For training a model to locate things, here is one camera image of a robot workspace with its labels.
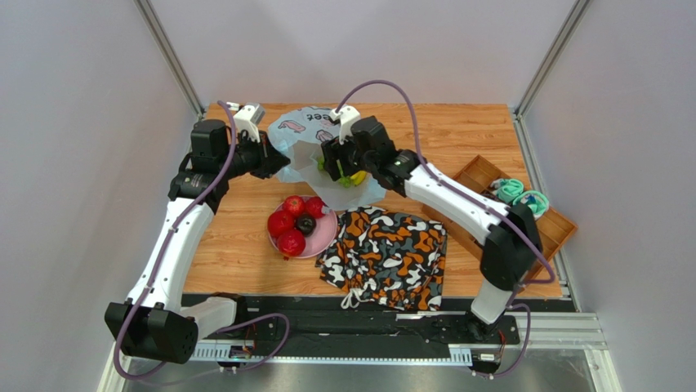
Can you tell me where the red apple right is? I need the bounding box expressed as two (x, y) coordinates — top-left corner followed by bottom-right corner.
(305, 196), (328, 219)

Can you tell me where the red apple back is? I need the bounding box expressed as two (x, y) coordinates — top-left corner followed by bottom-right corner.
(282, 195), (306, 217)

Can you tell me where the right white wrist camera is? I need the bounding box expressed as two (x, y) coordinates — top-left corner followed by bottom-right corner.
(329, 105), (361, 145)

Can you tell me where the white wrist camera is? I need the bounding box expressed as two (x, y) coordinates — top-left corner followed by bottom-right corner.
(329, 105), (361, 145)
(233, 103), (265, 143)

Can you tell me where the green grape bunch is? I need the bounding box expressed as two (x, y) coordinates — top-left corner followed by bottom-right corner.
(317, 157), (353, 188)

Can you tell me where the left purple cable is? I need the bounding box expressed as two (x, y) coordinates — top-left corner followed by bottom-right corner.
(112, 99), (290, 381)

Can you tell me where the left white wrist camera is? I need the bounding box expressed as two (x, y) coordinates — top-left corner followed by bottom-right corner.
(233, 103), (265, 143)

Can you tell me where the light blue plastic bag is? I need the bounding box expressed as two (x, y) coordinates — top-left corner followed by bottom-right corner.
(269, 106), (386, 211)

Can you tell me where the red apple left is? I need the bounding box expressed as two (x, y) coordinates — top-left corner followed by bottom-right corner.
(266, 210), (295, 238)

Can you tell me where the teal white sock roll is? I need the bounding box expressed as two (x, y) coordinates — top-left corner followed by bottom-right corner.
(512, 190), (550, 221)

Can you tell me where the teal sock roll left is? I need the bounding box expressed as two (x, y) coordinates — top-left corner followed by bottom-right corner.
(490, 178), (524, 204)

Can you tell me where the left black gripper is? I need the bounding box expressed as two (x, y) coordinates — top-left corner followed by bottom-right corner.
(217, 129), (290, 180)

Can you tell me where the camouflage patterned cloth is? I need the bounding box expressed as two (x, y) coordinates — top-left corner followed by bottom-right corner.
(315, 206), (448, 311)

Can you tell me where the yellow banana bunch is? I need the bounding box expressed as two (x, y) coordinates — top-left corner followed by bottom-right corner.
(350, 171), (368, 186)

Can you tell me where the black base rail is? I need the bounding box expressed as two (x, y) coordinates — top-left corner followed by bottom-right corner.
(179, 293), (578, 363)

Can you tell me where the red apple front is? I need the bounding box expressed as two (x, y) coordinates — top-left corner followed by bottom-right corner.
(276, 229), (306, 259)

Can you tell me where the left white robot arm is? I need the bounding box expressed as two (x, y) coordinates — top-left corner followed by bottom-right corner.
(105, 119), (290, 364)

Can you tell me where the red apple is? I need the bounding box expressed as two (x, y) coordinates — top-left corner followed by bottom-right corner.
(282, 195), (306, 217)
(276, 229), (306, 259)
(305, 196), (328, 219)
(266, 210), (295, 238)

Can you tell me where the pink plate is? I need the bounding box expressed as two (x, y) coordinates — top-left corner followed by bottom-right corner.
(266, 195), (337, 259)

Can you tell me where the dark purple plum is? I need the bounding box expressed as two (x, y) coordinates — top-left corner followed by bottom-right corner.
(295, 213), (316, 237)

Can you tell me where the wooden compartment tray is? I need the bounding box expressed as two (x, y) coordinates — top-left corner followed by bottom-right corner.
(422, 155), (578, 287)

